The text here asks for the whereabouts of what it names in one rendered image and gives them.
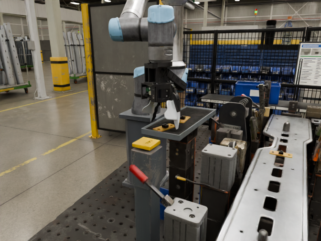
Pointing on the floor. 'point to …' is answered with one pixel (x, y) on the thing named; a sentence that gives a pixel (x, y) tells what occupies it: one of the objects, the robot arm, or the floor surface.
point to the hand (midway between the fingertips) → (165, 123)
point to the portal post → (29, 5)
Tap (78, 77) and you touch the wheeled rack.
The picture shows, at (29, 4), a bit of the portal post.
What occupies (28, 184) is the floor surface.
